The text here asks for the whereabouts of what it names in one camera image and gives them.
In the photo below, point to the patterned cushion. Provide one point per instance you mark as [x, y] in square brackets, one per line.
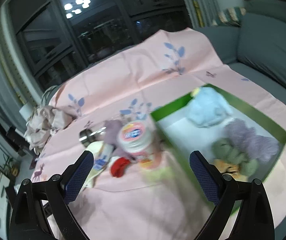
[229, 17]

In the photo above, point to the orange plush toy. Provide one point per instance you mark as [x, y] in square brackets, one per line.
[231, 169]

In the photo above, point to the glass bottle metal cap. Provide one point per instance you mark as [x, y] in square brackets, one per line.
[87, 136]

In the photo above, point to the grey sofa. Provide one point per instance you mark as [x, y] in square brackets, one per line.
[256, 49]

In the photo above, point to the green plush toy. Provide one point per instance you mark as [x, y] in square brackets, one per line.
[224, 150]

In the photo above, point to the pink lidded plastic jar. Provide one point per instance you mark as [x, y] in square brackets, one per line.
[136, 139]

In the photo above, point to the pink printed cloth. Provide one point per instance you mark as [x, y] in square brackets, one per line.
[152, 74]

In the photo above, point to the cream plush toy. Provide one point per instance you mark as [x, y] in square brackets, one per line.
[102, 153]

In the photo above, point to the purple fuzzy plush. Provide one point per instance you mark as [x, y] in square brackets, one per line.
[246, 140]

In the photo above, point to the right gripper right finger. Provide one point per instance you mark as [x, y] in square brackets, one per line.
[254, 219]

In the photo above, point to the red knitted item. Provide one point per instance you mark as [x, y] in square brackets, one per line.
[118, 166]

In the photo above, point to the mauve soft cloth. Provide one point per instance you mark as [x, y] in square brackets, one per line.
[113, 127]

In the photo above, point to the dark window frame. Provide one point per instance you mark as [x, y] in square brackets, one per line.
[60, 38]

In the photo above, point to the green cardboard box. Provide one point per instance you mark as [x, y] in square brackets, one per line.
[183, 137]

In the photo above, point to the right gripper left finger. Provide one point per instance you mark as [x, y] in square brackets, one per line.
[29, 219]

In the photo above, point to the light blue plush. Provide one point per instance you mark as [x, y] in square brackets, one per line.
[207, 107]

